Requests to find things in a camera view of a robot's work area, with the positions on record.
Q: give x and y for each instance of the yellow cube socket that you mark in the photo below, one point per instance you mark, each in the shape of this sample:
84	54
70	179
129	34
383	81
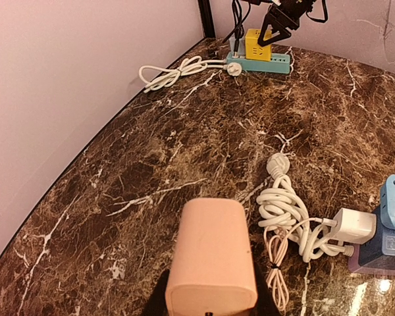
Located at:
253	50

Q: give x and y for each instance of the dark blue cube socket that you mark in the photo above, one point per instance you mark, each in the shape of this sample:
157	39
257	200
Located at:
379	252

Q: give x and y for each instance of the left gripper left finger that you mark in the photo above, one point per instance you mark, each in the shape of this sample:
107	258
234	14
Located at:
156	304

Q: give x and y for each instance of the purple power strip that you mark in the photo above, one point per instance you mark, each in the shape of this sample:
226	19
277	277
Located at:
354	266

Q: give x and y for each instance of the light blue charger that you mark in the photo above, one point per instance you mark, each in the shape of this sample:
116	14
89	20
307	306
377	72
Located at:
237	47

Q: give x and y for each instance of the teal power strip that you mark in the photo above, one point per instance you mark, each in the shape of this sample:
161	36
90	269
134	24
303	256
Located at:
279	64

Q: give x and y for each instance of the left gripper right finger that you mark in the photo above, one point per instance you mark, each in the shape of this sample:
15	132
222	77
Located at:
265	305

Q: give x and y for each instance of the pink charger cube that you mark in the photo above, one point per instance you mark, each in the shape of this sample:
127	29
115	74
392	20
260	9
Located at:
212	267

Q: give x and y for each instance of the white charger cube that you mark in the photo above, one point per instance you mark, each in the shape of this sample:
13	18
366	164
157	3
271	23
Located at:
352	226

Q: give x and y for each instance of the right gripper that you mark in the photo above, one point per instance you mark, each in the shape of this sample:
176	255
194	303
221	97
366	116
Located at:
283	16

